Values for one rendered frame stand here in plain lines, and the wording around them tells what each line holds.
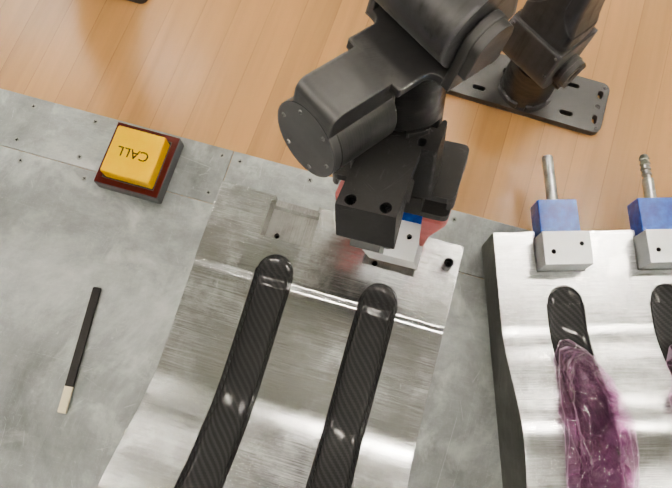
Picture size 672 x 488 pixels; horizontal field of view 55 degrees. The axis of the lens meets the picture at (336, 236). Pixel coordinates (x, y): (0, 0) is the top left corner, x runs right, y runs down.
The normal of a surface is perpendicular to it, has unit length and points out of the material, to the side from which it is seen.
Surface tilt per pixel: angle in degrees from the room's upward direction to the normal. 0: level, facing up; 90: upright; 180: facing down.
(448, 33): 54
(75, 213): 0
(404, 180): 22
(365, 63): 14
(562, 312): 2
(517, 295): 0
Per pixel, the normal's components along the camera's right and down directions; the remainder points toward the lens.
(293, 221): 0.00, -0.29
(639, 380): -0.01, -0.71
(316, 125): -0.73, 0.54
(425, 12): -0.61, 0.33
